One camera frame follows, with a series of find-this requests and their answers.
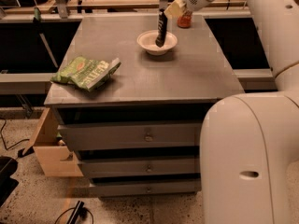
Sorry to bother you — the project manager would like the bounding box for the dark rxbar chocolate wrapper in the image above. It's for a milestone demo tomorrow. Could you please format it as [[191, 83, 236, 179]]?
[[155, 9, 168, 48]]

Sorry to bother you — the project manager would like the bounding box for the white paper bowl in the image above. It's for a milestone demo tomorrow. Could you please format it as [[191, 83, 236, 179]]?
[[137, 30, 178, 56]]

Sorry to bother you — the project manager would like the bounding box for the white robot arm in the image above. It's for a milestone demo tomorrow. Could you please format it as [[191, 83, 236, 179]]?
[[166, 0, 299, 224]]

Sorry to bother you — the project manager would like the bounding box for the orange soda can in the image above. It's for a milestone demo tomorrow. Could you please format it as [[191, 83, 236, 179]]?
[[177, 11, 192, 28]]

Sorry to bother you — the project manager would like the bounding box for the green chip bag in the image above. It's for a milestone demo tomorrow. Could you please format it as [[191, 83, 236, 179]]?
[[51, 56, 121, 91]]

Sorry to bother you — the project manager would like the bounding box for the grey drawer cabinet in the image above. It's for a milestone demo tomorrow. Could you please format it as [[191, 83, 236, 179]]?
[[45, 14, 243, 185]]

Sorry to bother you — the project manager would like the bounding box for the top grey drawer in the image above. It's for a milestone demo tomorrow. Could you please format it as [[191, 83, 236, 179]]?
[[58, 123, 201, 151]]

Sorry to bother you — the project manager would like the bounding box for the grey drawer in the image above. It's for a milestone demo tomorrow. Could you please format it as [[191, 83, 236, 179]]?
[[78, 157, 199, 178], [90, 178, 201, 198], [58, 123, 201, 151]]

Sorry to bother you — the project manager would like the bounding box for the middle grey drawer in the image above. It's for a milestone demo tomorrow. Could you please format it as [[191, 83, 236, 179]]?
[[78, 157, 199, 178]]

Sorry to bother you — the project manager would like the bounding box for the bottom grey drawer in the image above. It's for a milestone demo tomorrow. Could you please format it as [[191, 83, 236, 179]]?
[[90, 178, 201, 198]]

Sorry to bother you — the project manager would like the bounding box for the light wooden box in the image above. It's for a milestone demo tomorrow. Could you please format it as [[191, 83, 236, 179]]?
[[21, 108, 82, 177]]

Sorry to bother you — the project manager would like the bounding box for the black device on floor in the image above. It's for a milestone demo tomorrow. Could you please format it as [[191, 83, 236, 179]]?
[[54, 201, 94, 224]]

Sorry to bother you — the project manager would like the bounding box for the black object at left edge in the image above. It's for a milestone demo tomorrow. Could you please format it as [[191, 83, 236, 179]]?
[[0, 156, 19, 206]]

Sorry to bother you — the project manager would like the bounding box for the grey metal shelf frame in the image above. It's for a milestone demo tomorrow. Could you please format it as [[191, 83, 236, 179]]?
[[0, 8, 276, 95]]

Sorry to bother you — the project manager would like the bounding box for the black floor cable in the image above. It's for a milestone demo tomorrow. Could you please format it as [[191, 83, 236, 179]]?
[[0, 119, 31, 152]]

